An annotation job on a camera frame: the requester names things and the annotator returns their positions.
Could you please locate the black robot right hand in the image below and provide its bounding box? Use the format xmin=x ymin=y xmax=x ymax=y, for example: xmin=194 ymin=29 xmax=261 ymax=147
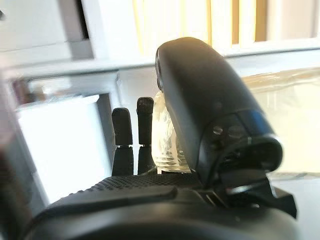
xmin=24 ymin=36 xmax=301 ymax=240

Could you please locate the yellow tea drink bottle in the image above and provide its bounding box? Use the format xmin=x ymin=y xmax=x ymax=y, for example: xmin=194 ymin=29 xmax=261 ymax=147
xmin=151 ymin=69 xmax=320 ymax=176

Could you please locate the fridge drawer with white bin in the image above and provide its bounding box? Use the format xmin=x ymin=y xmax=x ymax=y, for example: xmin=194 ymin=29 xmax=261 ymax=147
xmin=9 ymin=74 xmax=121 ymax=211

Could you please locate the yellow lit window panel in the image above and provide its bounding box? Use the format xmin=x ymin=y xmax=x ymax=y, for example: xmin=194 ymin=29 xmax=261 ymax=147
xmin=132 ymin=0 xmax=268 ymax=53

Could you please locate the white counter cabinet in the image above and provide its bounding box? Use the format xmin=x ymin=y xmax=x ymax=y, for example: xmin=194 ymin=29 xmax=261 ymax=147
xmin=0 ymin=42 xmax=320 ymax=83

